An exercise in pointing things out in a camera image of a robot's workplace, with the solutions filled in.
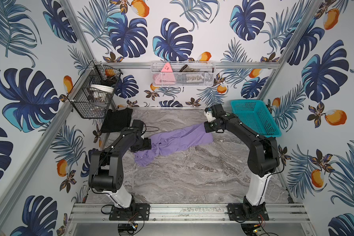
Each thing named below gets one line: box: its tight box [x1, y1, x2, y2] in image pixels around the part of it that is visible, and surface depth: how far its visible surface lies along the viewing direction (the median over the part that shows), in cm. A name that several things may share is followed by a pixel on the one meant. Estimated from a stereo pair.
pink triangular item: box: [152, 61, 177, 86], surface depth 92 cm
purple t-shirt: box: [134, 122, 214, 167], surface depth 99 cm
